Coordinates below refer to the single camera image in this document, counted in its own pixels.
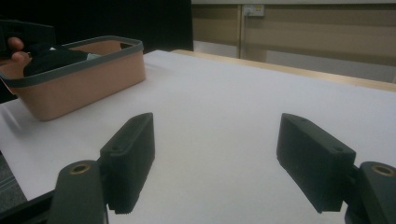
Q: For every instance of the light blue cloth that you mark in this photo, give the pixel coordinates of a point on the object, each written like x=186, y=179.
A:
x=93, y=56

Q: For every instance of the dark cloth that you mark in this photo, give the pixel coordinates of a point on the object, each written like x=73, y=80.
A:
x=53, y=60

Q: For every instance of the white wall socket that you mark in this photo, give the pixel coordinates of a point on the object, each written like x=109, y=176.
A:
x=253, y=10

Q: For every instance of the black curtain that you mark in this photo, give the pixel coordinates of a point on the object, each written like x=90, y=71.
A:
x=102, y=18

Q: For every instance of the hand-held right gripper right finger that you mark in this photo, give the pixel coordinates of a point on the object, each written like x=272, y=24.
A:
x=314, y=158

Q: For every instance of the pink basket with grey rim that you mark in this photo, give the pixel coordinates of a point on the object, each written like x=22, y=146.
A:
x=81, y=87

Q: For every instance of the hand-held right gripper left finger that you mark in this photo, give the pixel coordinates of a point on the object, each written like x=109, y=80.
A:
x=130, y=155

